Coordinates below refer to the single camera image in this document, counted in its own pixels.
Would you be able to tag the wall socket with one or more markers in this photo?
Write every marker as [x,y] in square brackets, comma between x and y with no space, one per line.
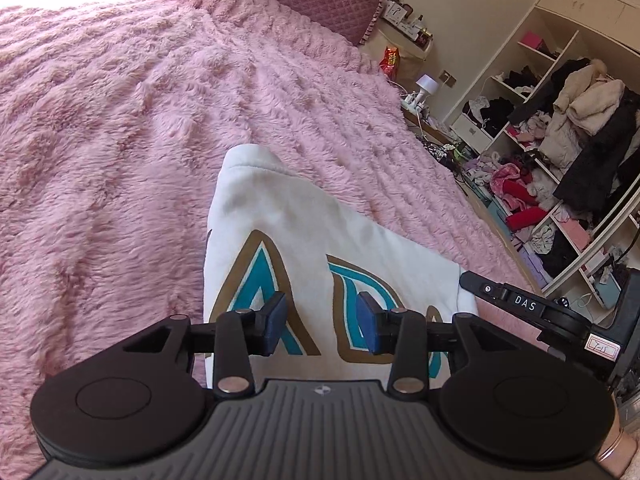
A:
[447,77]

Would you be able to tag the white power strip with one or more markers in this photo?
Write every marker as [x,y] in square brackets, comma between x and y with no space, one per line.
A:
[412,104]

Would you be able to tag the short black jacket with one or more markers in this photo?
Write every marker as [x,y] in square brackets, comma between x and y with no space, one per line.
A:
[545,90]

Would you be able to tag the white open wardrobe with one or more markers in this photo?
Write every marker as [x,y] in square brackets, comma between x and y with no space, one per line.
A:
[560,5]

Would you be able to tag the white table lamp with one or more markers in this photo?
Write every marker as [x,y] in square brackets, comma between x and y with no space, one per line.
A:
[427,87]

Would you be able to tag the wooden bed frame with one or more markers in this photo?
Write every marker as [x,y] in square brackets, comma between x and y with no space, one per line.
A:
[495,230]

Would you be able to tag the red garment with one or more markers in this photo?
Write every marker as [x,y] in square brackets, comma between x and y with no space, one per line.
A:
[525,212]

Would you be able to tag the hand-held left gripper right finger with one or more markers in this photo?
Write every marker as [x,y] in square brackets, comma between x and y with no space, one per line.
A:
[367,323]

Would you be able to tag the cream puffer coat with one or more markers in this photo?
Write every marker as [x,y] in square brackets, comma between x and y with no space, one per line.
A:
[590,105]

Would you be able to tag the pile of pink clothes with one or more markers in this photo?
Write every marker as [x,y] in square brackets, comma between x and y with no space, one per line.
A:
[505,175]

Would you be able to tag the green storage bin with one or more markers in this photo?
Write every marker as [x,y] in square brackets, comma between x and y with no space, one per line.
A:
[465,151]

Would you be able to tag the white sweatshirt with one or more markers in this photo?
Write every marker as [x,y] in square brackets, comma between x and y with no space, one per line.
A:
[280,220]

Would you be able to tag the wooden nightstand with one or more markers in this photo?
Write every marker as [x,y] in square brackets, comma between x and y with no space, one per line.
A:
[435,127]

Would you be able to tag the white drawer box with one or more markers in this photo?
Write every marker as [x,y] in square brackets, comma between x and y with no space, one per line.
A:
[472,132]

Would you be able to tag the red snack bag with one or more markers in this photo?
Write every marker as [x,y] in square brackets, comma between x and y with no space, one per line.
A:
[390,62]

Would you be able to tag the pink box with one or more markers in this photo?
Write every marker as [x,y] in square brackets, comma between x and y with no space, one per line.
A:
[531,41]

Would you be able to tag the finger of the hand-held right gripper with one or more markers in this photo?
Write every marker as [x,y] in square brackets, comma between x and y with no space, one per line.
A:
[482,289]

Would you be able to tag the cream bedside shelf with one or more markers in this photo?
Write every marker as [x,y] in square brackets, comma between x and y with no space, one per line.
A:
[405,45]

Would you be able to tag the person's right forearm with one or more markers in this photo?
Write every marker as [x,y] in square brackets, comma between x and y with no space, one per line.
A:
[620,440]

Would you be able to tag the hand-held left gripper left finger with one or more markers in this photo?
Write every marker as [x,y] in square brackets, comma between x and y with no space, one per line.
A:
[273,325]

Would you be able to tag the pink fluffy blanket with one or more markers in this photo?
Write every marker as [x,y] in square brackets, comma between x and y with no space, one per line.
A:
[125,135]

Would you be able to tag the pile of clothes in wardrobe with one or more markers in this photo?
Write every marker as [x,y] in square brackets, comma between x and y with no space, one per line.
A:
[595,175]

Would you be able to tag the purple storage bin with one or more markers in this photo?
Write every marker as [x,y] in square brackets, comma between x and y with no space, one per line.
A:
[532,267]

